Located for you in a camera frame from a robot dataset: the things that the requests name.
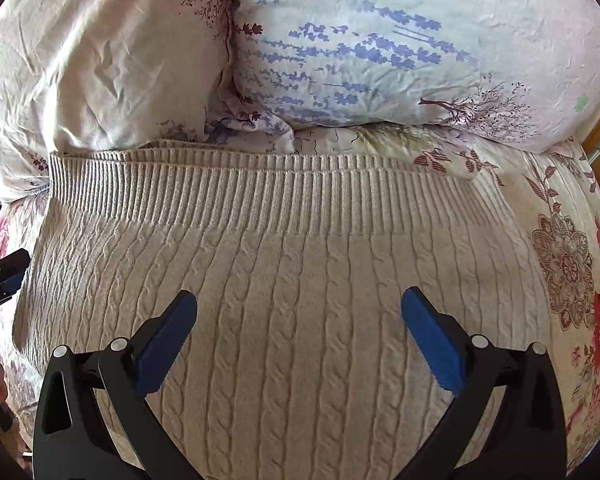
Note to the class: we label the white pillow blue lavender print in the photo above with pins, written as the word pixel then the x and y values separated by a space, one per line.
pixel 405 45

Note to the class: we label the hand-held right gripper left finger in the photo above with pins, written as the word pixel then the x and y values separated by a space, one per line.
pixel 165 335

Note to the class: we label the floral bed sheet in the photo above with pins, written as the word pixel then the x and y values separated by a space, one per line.
pixel 570 260

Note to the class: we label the white pillow dark twig print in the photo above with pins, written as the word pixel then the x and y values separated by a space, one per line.
pixel 95 60

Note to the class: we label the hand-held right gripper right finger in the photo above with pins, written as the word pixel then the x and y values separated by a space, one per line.
pixel 430 335

